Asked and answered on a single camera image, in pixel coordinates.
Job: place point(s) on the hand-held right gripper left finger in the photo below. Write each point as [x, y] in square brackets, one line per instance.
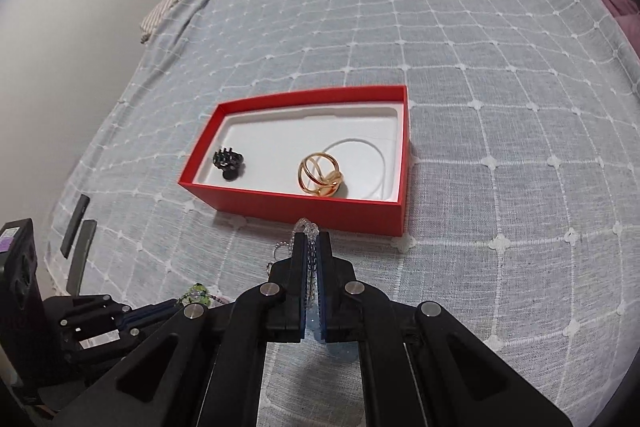
[301, 269]

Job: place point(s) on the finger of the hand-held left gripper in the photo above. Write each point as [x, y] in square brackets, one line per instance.
[150, 312]
[95, 307]

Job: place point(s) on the pink blanket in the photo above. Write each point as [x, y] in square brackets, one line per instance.
[622, 2]

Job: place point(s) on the light blue grid blanket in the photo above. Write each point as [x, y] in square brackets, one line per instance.
[450, 82]

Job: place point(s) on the red cardboard box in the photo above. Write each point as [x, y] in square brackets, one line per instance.
[300, 209]

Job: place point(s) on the black hair claw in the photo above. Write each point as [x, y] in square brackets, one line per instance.
[229, 161]

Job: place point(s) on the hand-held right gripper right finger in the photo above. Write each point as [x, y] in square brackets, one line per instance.
[323, 269]

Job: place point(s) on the dark flat slat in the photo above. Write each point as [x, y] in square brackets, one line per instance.
[82, 257]
[75, 227]

